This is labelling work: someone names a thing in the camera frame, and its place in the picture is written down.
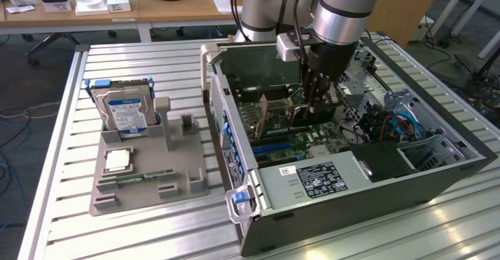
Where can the silver drive cage bracket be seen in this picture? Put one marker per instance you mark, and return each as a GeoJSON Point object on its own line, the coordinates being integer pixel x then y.
{"type": "Point", "coordinates": [351, 89]}

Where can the flat white box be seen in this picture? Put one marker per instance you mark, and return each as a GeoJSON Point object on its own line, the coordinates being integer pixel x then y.
{"type": "Point", "coordinates": [91, 11]}

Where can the white paper card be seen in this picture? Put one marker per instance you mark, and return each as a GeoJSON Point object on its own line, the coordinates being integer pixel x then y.
{"type": "Point", "coordinates": [19, 9]}

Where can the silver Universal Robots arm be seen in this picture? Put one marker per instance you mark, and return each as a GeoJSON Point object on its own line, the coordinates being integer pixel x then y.
{"type": "Point", "coordinates": [343, 8]}

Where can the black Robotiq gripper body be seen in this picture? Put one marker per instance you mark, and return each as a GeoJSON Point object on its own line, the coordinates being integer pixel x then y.
{"type": "Point", "coordinates": [332, 56]}

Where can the white paper stack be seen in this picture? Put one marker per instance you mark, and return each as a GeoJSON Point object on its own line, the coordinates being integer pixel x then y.
{"type": "Point", "coordinates": [223, 3]}

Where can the silver disk bay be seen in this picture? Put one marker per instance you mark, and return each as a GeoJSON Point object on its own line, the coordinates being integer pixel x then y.
{"type": "Point", "coordinates": [430, 154]}

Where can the white cube box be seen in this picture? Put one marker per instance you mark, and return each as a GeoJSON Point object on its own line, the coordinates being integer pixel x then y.
{"type": "Point", "coordinates": [118, 3]}

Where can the white table frame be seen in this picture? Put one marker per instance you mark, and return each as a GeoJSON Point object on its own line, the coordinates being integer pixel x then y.
{"type": "Point", "coordinates": [490, 43]}

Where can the blue expansion slot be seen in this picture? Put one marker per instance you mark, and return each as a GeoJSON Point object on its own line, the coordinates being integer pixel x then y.
{"type": "Point", "coordinates": [271, 148]}

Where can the silver metal bay frame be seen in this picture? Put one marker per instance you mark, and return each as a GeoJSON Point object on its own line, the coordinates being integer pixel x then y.
{"type": "Point", "coordinates": [406, 104]}

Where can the grey plastic parts rack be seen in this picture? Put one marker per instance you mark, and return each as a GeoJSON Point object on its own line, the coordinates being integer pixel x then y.
{"type": "Point", "coordinates": [156, 160]}

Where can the wooden desk white frame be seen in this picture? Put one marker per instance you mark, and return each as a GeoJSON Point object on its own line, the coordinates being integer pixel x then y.
{"type": "Point", "coordinates": [39, 17]}
{"type": "Point", "coordinates": [156, 11]}

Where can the silver perforated drive cage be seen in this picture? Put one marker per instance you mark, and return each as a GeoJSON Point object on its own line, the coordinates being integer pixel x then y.
{"type": "Point", "coordinates": [351, 107]}

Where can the grey power supply unit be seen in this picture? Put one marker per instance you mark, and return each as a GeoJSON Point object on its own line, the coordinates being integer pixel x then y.
{"type": "Point", "coordinates": [282, 189]}

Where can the small white unit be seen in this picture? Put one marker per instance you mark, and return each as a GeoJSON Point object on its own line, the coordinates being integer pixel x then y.
{"type": "Point", "coordinates": [423, 28]}

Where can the green Dell motherboard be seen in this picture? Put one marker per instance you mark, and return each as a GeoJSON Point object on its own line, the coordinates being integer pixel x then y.
{"type": "Point", "coordinates": [300, 143]}

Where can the black case lock latch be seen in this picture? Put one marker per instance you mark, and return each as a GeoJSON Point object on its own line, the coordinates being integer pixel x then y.
{"type": "Point", "coordinates": [226, 91]}

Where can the hard disk with blue caddy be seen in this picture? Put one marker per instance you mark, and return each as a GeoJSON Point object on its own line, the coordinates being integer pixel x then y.
{"type": "Point", "coordinates": [127, 113]}

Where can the silver CPU chip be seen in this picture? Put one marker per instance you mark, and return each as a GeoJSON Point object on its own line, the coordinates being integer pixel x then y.
{"type": "Point", "coordinates": [118, 160]}

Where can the white box with black lid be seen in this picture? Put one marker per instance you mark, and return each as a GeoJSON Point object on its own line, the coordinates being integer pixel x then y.
{"type": "Point", "coordinates": [55, 2]}

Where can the black open PC case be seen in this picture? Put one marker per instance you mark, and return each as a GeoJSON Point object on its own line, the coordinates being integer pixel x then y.
{"type": "Point", "coordinates": [351, 213]}

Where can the wooden cabinet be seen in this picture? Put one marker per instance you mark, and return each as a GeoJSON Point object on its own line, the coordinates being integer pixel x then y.
{"type": "Point", "coordinates": [410, 8]}

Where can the black equipment stand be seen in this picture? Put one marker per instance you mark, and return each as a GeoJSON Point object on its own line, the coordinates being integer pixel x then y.
{"type": "Point", "coordinates": [484, 78]}

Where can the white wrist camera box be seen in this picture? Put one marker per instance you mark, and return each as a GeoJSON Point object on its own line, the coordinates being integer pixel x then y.
{"type": "Point", "coordinates": [287, 47]}

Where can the black chair base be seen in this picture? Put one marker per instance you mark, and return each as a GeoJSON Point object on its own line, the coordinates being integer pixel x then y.
{"type": "Point", "coordinates": [55, 41]}

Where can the Nvidia GPU card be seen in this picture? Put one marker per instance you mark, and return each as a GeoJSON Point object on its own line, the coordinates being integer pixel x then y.
{"type": "Point", "coordinates": [279, 116]}

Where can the white tape roll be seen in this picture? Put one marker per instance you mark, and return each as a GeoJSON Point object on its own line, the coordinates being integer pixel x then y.
{"type": "Point", "coordinates": [88, 0]}

